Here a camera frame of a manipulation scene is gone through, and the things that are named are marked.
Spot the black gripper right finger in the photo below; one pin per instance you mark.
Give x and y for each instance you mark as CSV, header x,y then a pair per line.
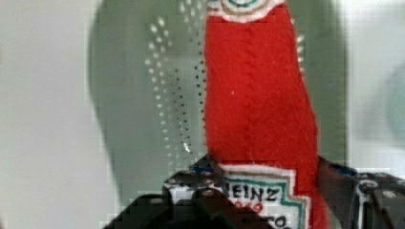
x,y
362,200

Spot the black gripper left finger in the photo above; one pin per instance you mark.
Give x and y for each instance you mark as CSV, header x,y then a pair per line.
x,y
190,199

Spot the red plush ketchup bottle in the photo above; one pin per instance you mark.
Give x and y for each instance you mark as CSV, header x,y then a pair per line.
x,y
259,124

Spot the green strainer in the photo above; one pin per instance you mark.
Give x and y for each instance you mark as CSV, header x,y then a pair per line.
x,y
147,78

